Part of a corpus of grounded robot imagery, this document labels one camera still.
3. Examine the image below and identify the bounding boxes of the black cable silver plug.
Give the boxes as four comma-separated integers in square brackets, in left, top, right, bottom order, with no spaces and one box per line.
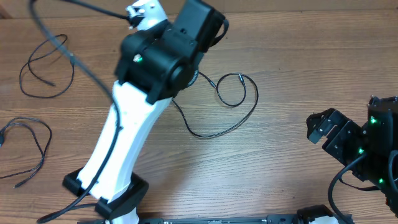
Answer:
[172,70,259,139]

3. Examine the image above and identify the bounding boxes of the black thin long cable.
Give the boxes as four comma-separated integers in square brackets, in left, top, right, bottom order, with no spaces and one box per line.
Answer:
[0,116,53,189]

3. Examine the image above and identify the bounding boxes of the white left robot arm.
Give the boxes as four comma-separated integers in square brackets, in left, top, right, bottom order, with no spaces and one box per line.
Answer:
[63,1,228,223]

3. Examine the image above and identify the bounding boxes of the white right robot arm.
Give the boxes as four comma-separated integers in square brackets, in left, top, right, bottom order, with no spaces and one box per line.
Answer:
[306,96,397,215]

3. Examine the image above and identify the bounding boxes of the black USB-A cable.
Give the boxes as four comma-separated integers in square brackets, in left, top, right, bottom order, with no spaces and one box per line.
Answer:
[19,34,75,100]

